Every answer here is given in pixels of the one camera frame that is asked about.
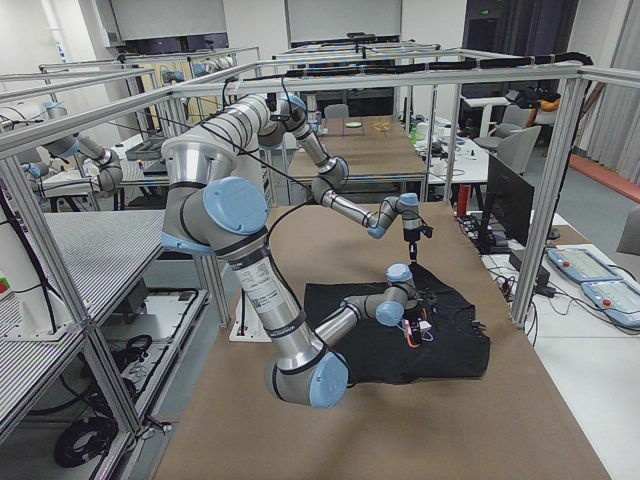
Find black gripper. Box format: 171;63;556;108
403;228;420;262

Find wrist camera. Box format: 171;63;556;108
420;225;433;238

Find grey office chair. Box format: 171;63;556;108
485;104;541;174

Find aluminium cage frame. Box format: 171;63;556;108
0;44;596;441

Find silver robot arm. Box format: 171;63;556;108
162;134;418;408
199;94;430;263

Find black graphic t-shirt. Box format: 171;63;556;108
334;262;490;384

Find black computer monitor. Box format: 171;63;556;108
476;155;535;254

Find teach pendant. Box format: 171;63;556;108
581;280;639;328
546;248;622;283

